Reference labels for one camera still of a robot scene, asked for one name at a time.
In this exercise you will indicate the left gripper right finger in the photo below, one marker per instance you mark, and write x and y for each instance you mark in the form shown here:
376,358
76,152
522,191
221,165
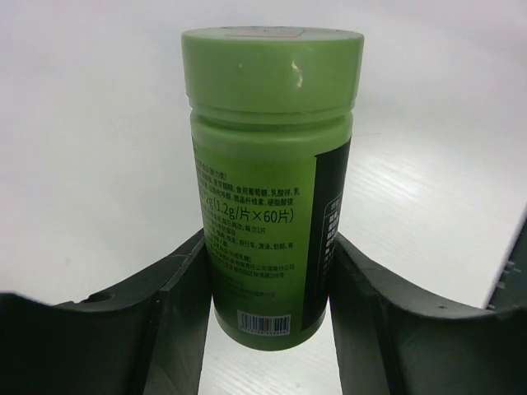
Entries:
394,337

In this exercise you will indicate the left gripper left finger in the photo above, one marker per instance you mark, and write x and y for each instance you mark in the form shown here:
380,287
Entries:
143,335

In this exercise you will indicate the green pill bottle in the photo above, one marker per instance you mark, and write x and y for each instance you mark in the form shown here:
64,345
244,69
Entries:
271,199

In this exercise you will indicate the green bottle cap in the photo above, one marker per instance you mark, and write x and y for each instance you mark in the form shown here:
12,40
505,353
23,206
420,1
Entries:
272,69

